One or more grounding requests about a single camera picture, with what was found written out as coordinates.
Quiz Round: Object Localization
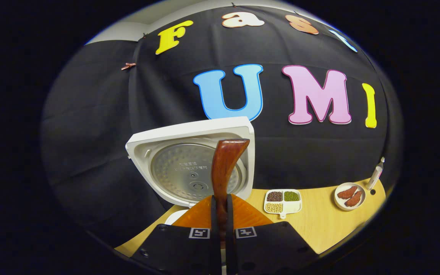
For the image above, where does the brown wooden spoon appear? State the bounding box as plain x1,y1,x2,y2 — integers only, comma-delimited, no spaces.
211,139,250,249

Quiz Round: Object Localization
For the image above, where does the red meat piece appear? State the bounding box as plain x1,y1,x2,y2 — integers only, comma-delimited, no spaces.
337,186,358,199
345,191,363,207

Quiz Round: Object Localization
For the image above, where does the white round plate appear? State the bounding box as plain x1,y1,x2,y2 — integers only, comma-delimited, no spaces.
334,182,366,211

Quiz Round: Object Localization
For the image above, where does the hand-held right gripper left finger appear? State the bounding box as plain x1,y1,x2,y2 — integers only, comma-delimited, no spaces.
130,195,220,275

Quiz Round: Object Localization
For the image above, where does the black backdrop cloth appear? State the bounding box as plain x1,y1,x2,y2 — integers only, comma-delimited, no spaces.
40,6,402,245

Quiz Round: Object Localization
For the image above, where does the white rice cooker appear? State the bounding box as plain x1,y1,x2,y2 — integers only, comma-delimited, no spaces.
125,116,256,226

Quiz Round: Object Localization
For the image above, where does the small pink label bottle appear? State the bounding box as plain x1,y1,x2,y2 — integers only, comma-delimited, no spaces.
366,157,385,191

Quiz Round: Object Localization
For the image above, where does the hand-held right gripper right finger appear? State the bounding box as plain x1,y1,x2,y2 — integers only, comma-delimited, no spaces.
226,194,320,275

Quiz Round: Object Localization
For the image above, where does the white divided bean dish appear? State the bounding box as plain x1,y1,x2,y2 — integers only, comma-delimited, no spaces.
264,189,303,219

